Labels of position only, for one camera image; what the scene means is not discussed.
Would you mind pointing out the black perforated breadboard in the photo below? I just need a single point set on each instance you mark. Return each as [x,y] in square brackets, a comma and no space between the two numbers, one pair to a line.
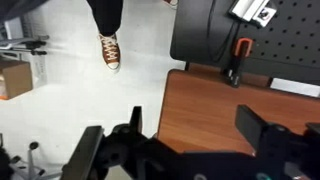
[286,43]

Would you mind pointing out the open cardboard box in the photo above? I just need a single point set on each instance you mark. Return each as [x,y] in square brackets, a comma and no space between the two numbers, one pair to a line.
[16,80]

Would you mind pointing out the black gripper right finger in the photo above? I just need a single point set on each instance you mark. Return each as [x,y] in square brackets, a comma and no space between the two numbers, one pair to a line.
[250,126]

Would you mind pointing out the aluminium bracket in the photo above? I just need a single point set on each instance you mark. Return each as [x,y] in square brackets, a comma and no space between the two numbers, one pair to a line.
[251,10]

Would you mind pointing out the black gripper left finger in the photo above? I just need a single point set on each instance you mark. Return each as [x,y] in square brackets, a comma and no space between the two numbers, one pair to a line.
[86,151]

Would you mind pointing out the brown lace-up sneaker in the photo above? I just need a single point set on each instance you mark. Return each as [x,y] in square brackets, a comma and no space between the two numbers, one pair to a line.
[170,2]
[110,53]

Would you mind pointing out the black trouser leg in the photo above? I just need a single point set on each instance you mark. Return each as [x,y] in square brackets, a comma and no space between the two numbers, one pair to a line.
[106,16]

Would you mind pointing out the orange and black clamp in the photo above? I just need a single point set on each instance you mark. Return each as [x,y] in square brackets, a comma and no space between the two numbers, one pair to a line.
[238,63]

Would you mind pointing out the chair base with casters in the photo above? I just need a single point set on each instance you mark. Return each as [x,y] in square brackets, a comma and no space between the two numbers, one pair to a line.
[31,160]

